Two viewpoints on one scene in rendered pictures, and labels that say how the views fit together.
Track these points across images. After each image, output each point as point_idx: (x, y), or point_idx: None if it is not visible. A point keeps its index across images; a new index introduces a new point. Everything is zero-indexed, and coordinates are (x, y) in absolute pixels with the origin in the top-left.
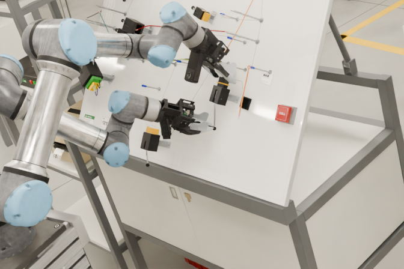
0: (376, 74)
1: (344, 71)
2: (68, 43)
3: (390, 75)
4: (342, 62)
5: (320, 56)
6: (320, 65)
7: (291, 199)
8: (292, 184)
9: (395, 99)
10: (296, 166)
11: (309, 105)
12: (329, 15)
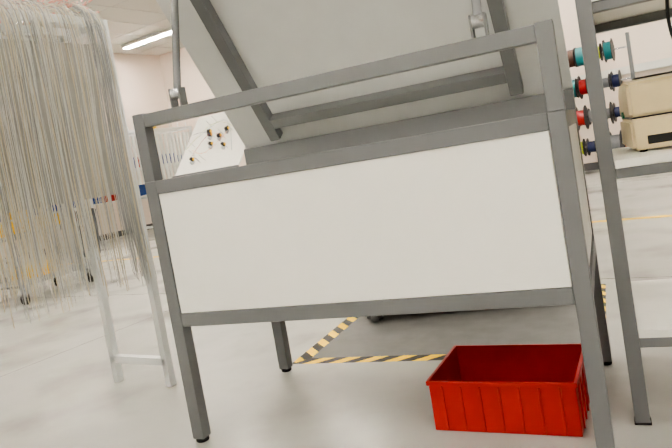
0: (148, 113)
1: (187, 101)
2: None
3: (133, 115)
4: (184, 88)
5: (183, 44)
6: (221, 96)
7: (245, 149)
8: (239, 136)
9: (138, 148)
10: (232, 124)
11: (206, 82)
12: (163, 11)
